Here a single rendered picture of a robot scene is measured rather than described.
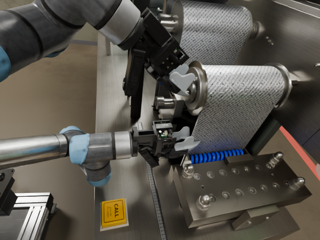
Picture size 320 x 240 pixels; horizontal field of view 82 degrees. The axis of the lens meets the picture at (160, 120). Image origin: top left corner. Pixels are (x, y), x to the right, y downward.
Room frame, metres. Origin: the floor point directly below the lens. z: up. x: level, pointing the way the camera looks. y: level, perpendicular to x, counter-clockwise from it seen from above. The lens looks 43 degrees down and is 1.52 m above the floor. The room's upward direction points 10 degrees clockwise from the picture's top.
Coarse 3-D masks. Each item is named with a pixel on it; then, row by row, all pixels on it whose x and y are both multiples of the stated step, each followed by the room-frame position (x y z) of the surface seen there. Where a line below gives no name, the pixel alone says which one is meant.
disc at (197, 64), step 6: (192, 66) 0.47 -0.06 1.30; (198, 66) 0.44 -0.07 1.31; (204, 72) 0.41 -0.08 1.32; (204, 78) 0.40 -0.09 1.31; (204, 84) 0.39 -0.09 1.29; (204, 90) 0.38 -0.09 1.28; (204, 96) 0.38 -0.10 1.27; (204, 102) 0.37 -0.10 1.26; (186, 108) 0.44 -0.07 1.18; (198, 108) 0.38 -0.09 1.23; (192, 114) 0.40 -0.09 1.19; (198, 114) 0.38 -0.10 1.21
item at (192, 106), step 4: (192, 68) 0.45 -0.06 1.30; (196, 68) 0.44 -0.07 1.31; (188, 72) 0.47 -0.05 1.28; (192, 72) 0.45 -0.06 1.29; (196, 72) 0.43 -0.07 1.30; (196, 76) 0.42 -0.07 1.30; (200, 76) 0.41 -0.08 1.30; (196, 80) 0.42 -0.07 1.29; (200, 80) 0.40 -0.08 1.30; (200, 84) 0.40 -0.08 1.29; (200, 88) 0.39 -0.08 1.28; (200, 92) 0.39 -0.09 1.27; (196, 96) 0.40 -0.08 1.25; (200, 96) 0.38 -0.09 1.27; (196, 100) 0.39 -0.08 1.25; (200, 100) 0.38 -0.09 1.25; (188, 104) 0.42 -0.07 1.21; (192, 104) 0.40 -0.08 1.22; (196, 104) 0.38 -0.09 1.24; (188, 108) 0.42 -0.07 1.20; (192, 108) 0.40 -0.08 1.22; (196, 108) 0.39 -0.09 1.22
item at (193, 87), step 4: (192, 84) 0.41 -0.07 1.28; (196, 84) 0.41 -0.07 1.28; (188, 88) 0.42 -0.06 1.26; (192, 88) 0.40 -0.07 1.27; (196, 88) 0.41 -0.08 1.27; (192, 92) 0.40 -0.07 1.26; (196, 92) 0.40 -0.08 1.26; (184, 96) 0.43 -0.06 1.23; (188, 96) 0.41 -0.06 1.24; (192, 96) 0.40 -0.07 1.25; (184, 100) 0.42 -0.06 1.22; (188, 100) 0.40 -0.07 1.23; (192, 100) 0.40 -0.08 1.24
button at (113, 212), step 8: (112, 200) 0.24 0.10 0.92; (120, 200) 0.24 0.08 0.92; (104, 208) 0.21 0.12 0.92; (112, 208) 0.21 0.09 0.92; (120, 208) 0.22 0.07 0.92; (104, 216) 0.19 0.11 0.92; (112, 216) 0.19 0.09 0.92; (120, 216) 0.20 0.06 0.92; (104, 224) 0.17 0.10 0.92; (112, 224) 0.17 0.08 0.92; (120, 224) 0.18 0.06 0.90
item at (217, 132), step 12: (204, 120) 0.39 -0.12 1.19; (216, 120) 0.40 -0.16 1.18; (228, 120) 0.41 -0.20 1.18; (240, 120) 0.43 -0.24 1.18; (252, 120) 0.45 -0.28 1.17; (192, 132) 0.38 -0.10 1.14; (204, 132) 0.39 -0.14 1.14; (216, 132) 0.41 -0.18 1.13; (228, 132) 0.42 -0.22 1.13; (240, 132) 0.44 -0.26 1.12; (252, 132) 0.46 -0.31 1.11; (204, 144) 0.40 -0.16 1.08; (216, 144) 0.42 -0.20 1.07; (228, 144) 0.43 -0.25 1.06; (240, 144) 0.45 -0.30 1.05
